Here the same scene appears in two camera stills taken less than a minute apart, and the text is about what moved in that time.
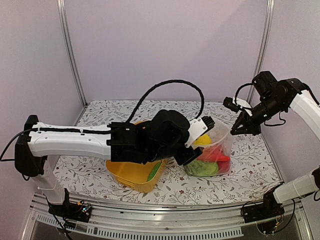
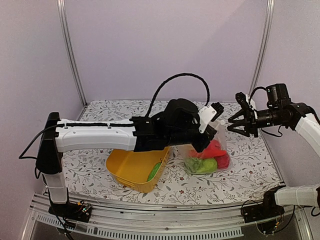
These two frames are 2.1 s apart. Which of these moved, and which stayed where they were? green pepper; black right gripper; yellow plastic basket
Moved: black right gripper
Stayed: green pepper; yellow plastic basket
